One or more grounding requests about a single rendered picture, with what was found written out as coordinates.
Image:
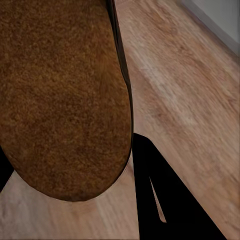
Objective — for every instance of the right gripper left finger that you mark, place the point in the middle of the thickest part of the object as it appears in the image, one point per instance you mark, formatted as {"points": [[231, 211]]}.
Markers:
{"points": [[6, 169]]}

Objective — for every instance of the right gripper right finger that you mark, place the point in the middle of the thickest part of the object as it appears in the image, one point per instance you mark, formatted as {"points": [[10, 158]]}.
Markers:
{"points": [[186, 219]]}

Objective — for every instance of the sandal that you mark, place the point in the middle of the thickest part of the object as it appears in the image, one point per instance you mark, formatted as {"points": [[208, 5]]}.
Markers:
{"points": [[66, 106]]}

